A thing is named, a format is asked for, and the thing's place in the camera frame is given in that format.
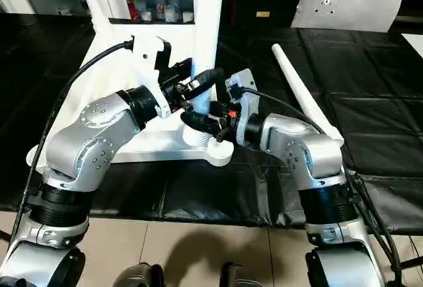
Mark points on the white plastic table leg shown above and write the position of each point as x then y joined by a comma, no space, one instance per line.
304,85
89,9
208,35

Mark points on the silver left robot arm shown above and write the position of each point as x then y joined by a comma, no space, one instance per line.
82,141

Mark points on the small white cup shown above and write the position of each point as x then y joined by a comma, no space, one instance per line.
188,16
146,16

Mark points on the red item in cabinet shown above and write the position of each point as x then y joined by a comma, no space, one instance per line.
132,7

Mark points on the black work mat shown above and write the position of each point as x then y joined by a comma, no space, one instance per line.
363,85

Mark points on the light grey printed pillow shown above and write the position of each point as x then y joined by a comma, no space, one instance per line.
350,2

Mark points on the white flat panel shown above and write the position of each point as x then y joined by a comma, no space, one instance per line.
414,42

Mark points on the black stand bar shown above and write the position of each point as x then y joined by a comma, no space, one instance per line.
411,262

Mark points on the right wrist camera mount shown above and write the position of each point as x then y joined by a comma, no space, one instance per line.
246,78

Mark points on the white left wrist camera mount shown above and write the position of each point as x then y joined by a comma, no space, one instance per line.
145,49

